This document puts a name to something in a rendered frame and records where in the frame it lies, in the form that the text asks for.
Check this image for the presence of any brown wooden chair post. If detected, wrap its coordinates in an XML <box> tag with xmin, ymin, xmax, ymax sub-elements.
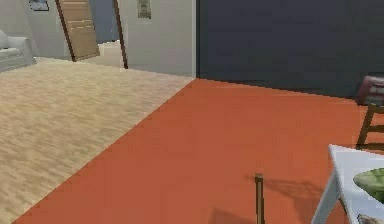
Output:
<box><xmin>254</xmin><ymin>172</ymin><xmax>266</xmax><ymax>224</ymax></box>

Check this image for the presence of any light grey sofa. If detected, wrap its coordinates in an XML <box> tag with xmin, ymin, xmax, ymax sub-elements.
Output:
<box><xmin>0</xmin><ymin>29</ymin><xmax>37</xmax><ymax>73</ymax></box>

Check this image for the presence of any white table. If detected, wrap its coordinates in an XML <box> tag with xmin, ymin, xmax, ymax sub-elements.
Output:
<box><xmin>310</xmin><ymin>143</ymin><xmax>384</xmax><ymax>224</ymax></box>

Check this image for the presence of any dark red cushioned wooden chair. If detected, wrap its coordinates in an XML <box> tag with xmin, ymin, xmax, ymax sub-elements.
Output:
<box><xmin>355</xmin><ymin>75</ymin><xmax>384</xmax><ymax>151</ymax></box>

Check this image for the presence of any brown grey round food item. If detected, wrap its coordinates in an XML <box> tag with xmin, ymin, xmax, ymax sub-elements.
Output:
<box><xmin>356</xmin><ymin>213</ymin><xmax>384</xmax><ymax>224</ymax></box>

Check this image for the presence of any blue framed wall picture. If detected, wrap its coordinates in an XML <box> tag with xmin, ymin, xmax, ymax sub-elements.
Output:
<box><xmin>28</xmin><ymin>0</ymin><xmax>50</xmax><ymax>12</ymax></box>

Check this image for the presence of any light wooden room door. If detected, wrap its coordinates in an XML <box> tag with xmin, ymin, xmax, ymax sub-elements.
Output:
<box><xmin>55</xmin><ymin>0</ymin><xmax>101</xmax><ymax>63</ymax></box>

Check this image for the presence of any grey framed wall picture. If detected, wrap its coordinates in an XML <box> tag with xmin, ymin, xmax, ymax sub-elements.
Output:
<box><xmin>136</xmin><ymin>0</ymin><xmax>153</xmax><ymax>20</ymax></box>

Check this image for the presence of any green lettuce head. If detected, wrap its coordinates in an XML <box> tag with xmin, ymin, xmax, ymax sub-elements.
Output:
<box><xmin>352</xmin><ymin>167</ymin><xmax>384</xmax><ymax>204</ymax></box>

